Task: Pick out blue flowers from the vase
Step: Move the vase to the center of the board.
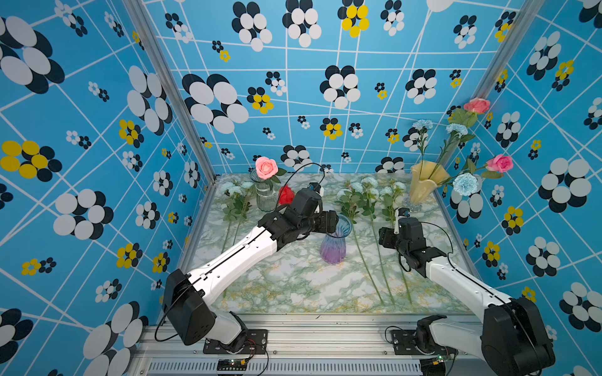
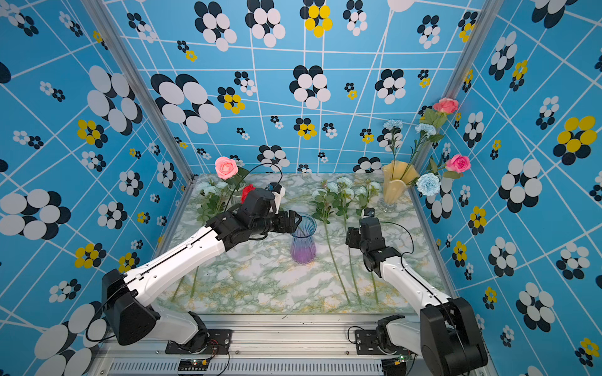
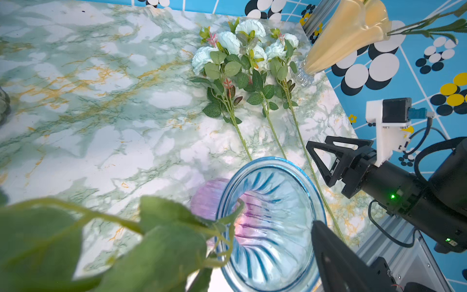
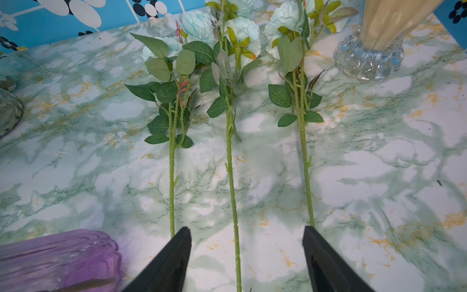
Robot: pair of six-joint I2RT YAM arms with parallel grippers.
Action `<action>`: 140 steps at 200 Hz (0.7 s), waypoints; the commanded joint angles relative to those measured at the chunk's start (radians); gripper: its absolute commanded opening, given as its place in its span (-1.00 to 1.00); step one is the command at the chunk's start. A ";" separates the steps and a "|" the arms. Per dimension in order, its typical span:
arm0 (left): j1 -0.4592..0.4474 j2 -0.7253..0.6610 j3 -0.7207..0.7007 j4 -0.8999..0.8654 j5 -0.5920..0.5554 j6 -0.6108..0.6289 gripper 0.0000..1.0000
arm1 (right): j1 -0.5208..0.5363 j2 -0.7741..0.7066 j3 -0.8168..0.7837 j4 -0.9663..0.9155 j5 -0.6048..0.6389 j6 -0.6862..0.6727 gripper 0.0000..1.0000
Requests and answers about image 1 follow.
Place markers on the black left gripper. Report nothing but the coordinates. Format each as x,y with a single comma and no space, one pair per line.
328,223

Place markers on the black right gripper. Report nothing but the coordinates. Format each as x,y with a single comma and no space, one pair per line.
385,236

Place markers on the purple blue glass vase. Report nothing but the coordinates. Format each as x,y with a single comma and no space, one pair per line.
333,247

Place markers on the red rose stem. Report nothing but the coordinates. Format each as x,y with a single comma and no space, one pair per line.
286,195

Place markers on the clear ribbed glass vase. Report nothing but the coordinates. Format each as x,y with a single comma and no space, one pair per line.
266,194

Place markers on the yellow fluted glass vase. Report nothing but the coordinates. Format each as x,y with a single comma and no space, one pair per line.
427,176

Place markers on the pink rose stem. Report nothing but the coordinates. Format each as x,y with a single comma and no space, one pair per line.
267,168

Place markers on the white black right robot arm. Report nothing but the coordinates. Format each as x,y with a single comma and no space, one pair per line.
512,338

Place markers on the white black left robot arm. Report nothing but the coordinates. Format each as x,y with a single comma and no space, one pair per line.
189,296

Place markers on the small green circuit board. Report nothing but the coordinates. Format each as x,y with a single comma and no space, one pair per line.
232,365

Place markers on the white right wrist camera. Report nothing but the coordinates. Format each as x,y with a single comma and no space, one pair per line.
402,213

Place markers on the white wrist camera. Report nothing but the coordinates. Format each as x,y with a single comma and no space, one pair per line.
402,213
317,188

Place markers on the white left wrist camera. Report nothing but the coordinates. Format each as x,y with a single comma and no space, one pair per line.
317,188

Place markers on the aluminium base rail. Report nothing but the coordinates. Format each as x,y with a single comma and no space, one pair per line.
296,337

